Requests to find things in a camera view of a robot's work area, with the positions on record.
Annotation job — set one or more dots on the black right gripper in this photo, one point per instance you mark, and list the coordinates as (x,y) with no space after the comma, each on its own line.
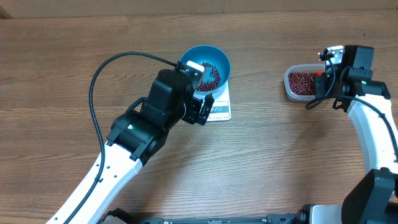
(320,85)

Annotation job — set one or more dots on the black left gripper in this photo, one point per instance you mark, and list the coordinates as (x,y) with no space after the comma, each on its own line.
(195,106)

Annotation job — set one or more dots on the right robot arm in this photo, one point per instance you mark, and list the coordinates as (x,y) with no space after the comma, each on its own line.
(348,81)

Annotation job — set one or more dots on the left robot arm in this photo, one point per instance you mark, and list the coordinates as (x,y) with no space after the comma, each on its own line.
(134,138)

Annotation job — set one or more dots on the white digital kitchen scale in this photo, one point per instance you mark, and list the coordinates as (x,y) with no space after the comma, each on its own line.
(221,109)

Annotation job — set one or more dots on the red beans in bowl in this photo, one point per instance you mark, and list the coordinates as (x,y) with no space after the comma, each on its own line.
(213,81)

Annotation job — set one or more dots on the blue bowl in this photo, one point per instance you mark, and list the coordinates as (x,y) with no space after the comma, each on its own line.
(217,67)

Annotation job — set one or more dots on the clear plastic container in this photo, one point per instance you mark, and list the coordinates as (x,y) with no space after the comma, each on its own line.
(301,68)

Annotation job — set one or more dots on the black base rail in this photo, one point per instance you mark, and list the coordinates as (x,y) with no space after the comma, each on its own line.
(270,219)

